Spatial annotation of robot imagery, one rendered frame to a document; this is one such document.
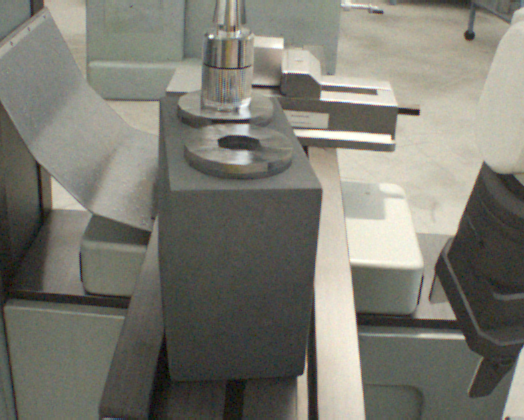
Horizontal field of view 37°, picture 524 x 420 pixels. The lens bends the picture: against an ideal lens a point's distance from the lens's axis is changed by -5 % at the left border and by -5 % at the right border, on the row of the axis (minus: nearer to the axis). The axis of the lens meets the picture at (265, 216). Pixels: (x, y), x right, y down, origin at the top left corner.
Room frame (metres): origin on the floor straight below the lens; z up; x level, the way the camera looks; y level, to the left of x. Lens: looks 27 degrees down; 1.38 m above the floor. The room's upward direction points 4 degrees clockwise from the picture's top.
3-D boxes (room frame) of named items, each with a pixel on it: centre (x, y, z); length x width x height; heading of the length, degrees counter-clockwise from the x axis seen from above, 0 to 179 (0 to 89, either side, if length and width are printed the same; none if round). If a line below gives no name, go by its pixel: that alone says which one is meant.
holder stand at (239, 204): (0.68, 0.03, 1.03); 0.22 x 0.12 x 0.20; 11
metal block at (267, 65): (1.21, 0.02, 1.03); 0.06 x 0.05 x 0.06; 0
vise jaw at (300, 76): (1.21, -0.04, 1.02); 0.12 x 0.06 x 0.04; 0
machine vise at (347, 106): (1.21, -0.01, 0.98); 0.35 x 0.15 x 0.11; 90
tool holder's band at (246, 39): (0.73, 0.04, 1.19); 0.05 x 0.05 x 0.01
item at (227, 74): (0.73, 0.04, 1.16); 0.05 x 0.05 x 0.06
